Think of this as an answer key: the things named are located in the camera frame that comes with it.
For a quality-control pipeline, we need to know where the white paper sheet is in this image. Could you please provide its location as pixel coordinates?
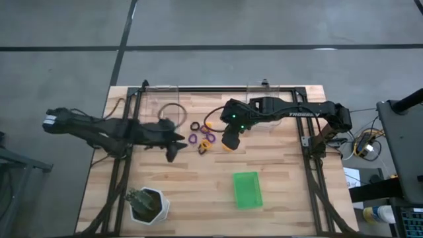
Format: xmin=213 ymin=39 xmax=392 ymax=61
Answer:
xmin=342 ymin=167 xmax=362 ymax=190

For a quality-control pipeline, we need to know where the black shelf board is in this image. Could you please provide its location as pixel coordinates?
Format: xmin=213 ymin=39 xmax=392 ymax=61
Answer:
xmin=348 ymin=178 xmax=403 ymax=203

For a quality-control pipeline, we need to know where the green slotted plastic basket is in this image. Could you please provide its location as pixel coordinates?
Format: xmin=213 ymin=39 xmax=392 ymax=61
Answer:
xmin=232 ymin=171 xmax=264 ymax=210

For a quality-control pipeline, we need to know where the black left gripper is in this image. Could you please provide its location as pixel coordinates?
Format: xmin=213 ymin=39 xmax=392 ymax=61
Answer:
xmin=143 ymin=118 xmax=188 ymax=163

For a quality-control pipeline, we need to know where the clear acrylic bin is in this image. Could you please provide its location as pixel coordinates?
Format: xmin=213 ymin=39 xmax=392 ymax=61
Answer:
xmin=140 ymin=84 xmax=186 ymax=130
xmin=246 ymin=84 xmax=282 ymax=130

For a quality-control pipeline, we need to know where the grey looped arm cable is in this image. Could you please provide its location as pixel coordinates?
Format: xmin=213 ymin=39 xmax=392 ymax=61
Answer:
xmin=157 ymin=102 xmax=188 ymax=129

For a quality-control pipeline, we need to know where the yellow and black power strip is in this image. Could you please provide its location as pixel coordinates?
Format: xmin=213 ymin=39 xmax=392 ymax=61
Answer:
xmin=354 ymin=129 xmax=386 ymax=162

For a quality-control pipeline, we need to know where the white hexagonal plant pot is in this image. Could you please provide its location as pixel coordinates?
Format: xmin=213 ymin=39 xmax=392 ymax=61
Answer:
xmin=128 ymin=186 xmax=171 ymax=227

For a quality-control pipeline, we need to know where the green cactus plant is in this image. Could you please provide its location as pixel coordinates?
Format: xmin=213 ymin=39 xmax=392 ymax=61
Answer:
xmin=124 ymin=187 xmax=156 ymax=216

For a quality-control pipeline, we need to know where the brown braided cable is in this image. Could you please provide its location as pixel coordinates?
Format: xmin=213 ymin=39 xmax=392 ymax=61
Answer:
xmin=102 ymin=97 xmax=126 ymax=120

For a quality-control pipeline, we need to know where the black aluminium rig frame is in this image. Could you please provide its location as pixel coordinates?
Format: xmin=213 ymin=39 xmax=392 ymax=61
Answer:
xmin=75 ymin=84 xmax=360 ymax=238

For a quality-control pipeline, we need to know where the dark grey side table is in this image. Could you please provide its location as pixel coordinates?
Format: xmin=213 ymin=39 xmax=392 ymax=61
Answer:
xmin=0 ymin=131 xmax=54 ymax=238

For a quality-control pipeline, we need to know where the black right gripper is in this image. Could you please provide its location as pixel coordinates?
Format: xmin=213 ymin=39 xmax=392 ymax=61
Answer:
xmin=219 ymin=98 xmax=255 ymax=150

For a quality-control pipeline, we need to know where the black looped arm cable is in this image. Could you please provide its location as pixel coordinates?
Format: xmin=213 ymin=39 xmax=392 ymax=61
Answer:
xmin=203 ymin=105 xmax=229 ymax=135

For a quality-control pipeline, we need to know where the black round pole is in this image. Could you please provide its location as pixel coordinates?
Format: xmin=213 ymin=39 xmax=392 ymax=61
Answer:
xmin=391 ymin=87 xmax=423 ymax=114

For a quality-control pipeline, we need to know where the black device with teal keys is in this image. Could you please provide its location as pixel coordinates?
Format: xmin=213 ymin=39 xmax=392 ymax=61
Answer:
xmin=398 ymin=207 xmax=423 ymax=238

